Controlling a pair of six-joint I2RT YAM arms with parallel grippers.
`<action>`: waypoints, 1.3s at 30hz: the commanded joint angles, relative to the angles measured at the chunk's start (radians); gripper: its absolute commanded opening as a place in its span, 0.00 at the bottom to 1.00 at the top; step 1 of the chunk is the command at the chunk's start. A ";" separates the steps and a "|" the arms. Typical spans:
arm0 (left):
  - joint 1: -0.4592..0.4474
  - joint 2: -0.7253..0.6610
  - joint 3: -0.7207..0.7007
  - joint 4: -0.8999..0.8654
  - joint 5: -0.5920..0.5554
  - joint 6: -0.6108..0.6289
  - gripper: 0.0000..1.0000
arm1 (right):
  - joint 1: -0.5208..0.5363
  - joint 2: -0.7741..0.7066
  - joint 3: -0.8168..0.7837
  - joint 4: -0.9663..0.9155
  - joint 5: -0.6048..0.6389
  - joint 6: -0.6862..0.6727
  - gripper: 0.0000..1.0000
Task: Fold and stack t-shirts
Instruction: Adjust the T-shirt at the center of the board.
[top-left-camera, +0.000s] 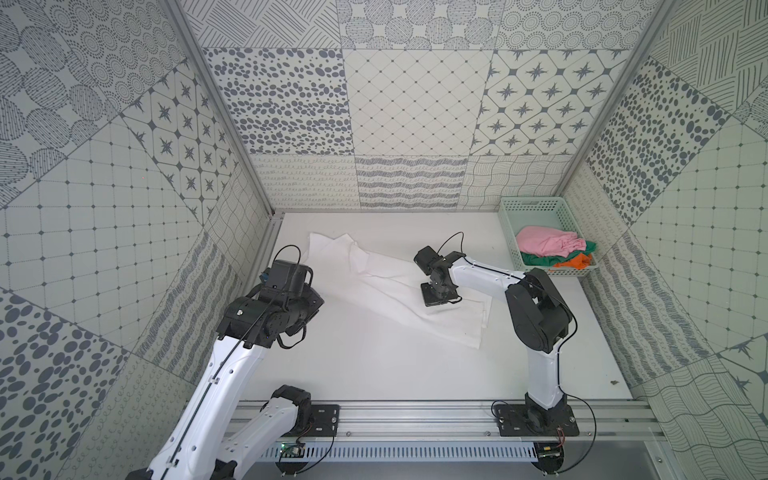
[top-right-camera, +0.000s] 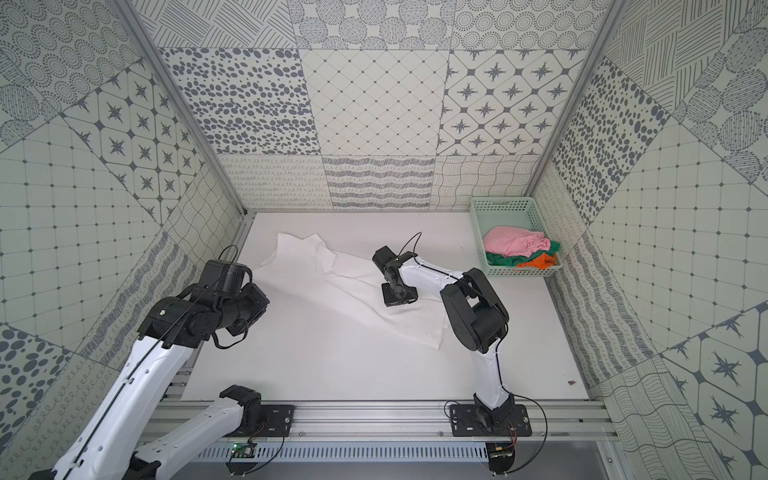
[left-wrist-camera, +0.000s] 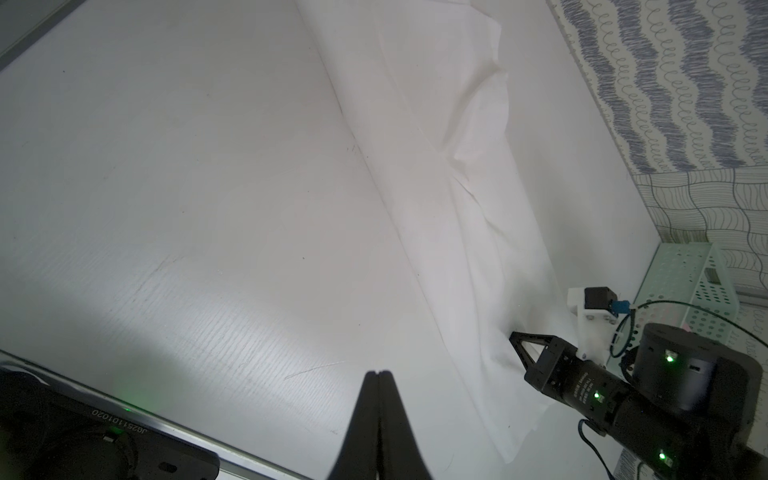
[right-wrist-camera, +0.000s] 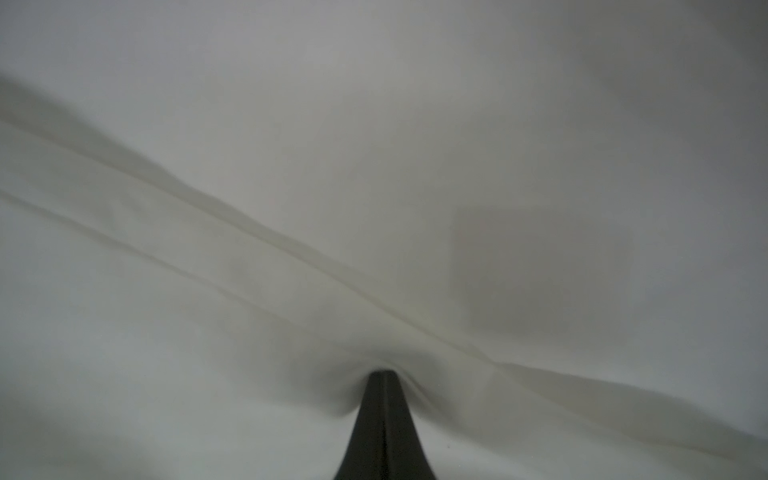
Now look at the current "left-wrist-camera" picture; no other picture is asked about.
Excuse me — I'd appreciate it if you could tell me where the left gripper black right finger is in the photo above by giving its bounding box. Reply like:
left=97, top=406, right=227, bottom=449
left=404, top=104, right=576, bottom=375
left=377, top=371, right=432, bottom=480

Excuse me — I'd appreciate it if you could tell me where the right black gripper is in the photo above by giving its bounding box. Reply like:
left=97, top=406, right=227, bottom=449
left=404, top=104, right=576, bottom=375
left=509, top=331, right=636, bottom=444

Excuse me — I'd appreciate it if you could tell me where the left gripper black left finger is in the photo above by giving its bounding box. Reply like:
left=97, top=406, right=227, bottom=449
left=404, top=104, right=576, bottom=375
left=328, top=371, right=380, bottom=480

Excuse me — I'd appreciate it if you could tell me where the white t-shirt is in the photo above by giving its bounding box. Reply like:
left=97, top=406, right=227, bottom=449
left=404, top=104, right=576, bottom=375
left=299, top=1, right=575, bottom=462

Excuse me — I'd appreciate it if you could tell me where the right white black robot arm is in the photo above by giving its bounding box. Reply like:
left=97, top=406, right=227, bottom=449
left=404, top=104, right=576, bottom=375
left=509, top=323, right=767, bottom=479

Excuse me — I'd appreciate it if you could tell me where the green plastic basket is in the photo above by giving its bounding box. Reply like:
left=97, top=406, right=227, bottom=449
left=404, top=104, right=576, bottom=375
left=630, top=242, right=740, bottom=347

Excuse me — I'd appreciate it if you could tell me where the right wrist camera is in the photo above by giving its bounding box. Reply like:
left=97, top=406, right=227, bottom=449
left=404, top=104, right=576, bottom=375
left=567, top=287, right=632, bottom=366

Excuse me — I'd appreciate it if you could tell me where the aluminium mounting rail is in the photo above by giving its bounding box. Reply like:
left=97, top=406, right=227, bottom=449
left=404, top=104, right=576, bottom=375
left=1, top=350, right=307, bottom=479

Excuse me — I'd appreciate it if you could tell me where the right black camera cable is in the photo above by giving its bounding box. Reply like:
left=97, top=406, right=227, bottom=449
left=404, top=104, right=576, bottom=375
left=608, top=299, right=768, bottom=361

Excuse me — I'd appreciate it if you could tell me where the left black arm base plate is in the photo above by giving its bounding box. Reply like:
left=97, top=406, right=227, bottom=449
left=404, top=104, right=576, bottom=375
left=1, top=370, right=220, bottom=479

